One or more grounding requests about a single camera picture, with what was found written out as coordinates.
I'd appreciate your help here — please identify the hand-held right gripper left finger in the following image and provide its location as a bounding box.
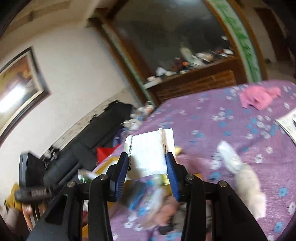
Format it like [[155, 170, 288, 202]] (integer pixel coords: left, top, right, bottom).
[[26, 152, 130, 241]]

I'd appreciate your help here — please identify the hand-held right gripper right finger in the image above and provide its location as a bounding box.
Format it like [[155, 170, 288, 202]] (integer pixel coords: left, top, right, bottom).
[[165, 152, 270, 241]]

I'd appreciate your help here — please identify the white plastic packet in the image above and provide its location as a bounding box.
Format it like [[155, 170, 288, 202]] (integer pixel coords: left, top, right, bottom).
[[123, 127, 175, 181]]

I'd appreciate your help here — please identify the person's left hand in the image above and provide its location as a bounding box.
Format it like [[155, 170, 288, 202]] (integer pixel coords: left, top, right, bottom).
[[21, 203, 38, 232]]

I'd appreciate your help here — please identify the red bag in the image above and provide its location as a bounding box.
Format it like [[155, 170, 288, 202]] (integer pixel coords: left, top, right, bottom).
[[96, 144, 121, 164]]

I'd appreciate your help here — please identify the yellow cloth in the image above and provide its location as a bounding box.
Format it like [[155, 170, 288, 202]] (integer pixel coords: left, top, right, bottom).
[[5, 183, 25, 212]]

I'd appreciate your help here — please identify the clear blue printed packet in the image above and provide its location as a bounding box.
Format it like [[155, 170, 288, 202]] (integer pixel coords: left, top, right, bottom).
[[127, 176, 167, 217]]

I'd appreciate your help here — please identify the pink plush toy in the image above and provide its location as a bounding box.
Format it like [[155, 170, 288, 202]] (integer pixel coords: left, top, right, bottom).
[[143, 196, 179, 230]]

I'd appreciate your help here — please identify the black sofa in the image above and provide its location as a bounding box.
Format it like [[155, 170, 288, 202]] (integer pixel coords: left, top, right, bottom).
[[43, 100, 135, 186]]

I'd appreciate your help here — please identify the white rolled cloth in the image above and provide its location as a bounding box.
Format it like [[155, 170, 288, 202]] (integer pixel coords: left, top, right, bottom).
[[217, 140, 243, 173]]

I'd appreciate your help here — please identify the purple floral bed sheet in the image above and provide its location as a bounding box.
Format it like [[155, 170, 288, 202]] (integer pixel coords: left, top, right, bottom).
[[91, 80, 296, 241]]

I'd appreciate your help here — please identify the white sock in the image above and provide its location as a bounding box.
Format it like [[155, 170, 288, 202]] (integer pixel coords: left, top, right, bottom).
[[233, 163, 267, 219]]

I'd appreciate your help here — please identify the clutter of small things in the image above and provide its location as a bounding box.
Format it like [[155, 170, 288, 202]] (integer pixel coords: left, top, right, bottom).
[[147, 35, 235, 82]]

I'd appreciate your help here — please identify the pink cloth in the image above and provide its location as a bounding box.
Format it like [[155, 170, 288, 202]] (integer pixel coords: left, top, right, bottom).
[[239, 85, 282, 111]]

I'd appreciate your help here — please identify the black white patterned paper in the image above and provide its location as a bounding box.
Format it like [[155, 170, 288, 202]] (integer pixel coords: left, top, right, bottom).
[[275, 111, 296, 141]]

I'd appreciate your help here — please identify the wooden mirror cabinet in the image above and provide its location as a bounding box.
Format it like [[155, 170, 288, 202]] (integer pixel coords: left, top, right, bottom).
[[87, 0, 263, 106]]

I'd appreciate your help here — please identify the framed wall picture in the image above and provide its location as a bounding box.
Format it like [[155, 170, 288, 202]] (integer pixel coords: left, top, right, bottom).
[[0, 46, 51, 142]]

